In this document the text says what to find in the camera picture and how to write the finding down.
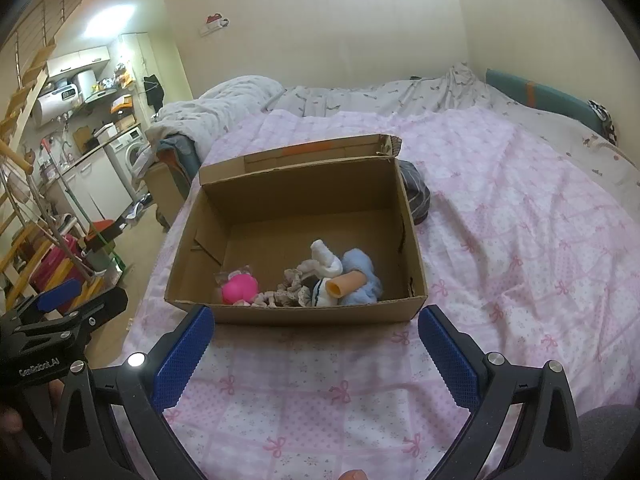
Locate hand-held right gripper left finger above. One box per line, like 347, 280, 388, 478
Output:
50, 305, 216, 480

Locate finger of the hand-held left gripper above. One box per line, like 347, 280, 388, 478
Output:
60, 287, 128, 347
0, 280, 82, 322

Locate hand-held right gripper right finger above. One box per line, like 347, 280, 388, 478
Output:
417, 305, 583, 480

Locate pink rubber duck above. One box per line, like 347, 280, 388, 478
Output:
222, 272, 261, 305

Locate beige fabric scrunchie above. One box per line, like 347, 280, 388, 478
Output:
252, 262, 316, 310

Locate peach soft tube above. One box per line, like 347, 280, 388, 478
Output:
325, 271, 365, 298

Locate white sock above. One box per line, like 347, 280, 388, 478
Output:
310, 240, 343, 277

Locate brown cardboard box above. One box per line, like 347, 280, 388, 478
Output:
165, 134, 430, 325

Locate person's left hand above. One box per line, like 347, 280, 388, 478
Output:
0, 380, 67, 436

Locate pink storage bin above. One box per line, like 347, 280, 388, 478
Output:
32, 237, 83, 291

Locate yellow wooden rack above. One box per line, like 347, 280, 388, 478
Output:
0, 225, 108, 306

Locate orange and black dustpan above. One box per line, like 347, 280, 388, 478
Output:
85, 217, 126, 253

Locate pink bow-print blanket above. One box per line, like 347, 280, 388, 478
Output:
112, 107, 640, 480

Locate white counter cabinet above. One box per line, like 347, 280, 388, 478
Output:
55, 147, 136, 221

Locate wooden nightstand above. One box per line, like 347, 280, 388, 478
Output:
145, 162, 191, 228

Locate blue plush toy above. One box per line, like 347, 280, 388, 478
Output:
312, 247, 383, 307

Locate white washing machine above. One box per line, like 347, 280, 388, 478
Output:
107, 127, 151, 196

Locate dark striped cloth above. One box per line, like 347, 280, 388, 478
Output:
400, 160, 432, 226

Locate folded teal and orange cloths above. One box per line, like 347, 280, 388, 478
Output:
157, 132, 201, 181

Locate grey trouser leg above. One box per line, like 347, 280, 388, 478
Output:
575, 406, 640, 480

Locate white water heater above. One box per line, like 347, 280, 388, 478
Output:
31, 85, 81, 126

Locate wooden staircase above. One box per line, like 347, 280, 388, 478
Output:
0, 45, 58, 201

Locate dark hanging garment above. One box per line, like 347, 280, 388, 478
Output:
143, 75, 166, 108

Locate grey printed duvet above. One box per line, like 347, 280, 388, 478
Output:
145, 76, 286, 161

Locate grey printed bed sheet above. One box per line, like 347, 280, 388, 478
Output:
272, 62, 640, 201

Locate teal headboard cushion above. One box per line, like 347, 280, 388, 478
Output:
485, 68, 608, 133

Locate black white patterned item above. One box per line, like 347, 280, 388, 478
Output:
587, 100, 618, 146

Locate white wall cabinet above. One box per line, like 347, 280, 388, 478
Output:
46, 46, 111, 78

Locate red and white wall fixture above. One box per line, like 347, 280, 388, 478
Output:
199, 11, 230, 36

